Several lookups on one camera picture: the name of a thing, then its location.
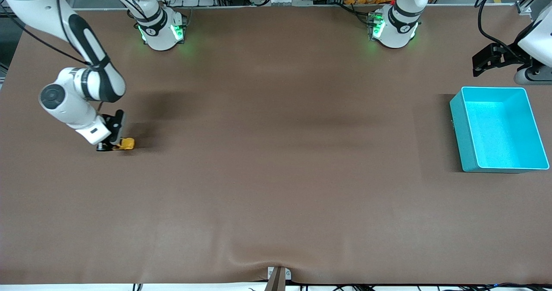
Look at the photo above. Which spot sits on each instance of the silver corner bracket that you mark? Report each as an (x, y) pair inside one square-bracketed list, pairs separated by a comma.
[(524, 9)]

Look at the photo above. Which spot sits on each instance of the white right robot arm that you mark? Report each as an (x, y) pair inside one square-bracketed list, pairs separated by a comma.
[(64, 99)]

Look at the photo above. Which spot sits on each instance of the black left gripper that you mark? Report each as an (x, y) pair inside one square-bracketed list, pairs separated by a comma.
[(510, 54)]

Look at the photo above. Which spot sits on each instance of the yellow beetle toy car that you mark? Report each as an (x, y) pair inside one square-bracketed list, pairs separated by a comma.
[(127, 144)]

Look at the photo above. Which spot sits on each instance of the metal table edge clamp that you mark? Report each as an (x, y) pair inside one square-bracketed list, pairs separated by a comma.
[(276, 280)]

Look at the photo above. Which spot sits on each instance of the teal plastic bin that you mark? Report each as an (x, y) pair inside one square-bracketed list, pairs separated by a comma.
[(496, 131)]

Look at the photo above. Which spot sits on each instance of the brown table mat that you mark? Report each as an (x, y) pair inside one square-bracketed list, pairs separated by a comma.
[(276, 174)]

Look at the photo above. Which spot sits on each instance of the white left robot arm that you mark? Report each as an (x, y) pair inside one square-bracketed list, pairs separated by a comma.
[(399, 23)]

